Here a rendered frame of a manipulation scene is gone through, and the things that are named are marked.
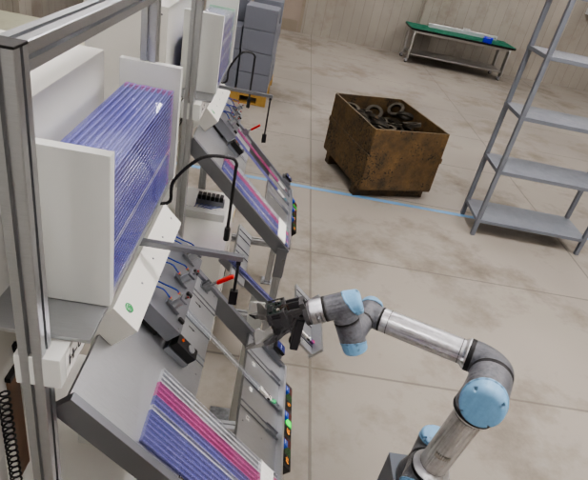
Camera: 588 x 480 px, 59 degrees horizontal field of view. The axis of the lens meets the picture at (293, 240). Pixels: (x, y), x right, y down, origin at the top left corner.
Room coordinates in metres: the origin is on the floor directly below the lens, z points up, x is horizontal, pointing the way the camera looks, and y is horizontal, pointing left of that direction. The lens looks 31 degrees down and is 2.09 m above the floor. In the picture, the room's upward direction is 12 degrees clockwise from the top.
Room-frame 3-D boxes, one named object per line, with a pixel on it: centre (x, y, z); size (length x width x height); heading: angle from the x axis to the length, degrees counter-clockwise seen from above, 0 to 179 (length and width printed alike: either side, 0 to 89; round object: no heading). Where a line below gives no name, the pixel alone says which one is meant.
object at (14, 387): (0.73, 0.51, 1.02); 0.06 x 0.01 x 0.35; 6
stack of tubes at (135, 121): (1.06, 0.42, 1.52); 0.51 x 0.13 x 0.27; 6
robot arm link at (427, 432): (1.16, -0.59, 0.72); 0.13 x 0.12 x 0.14; 158
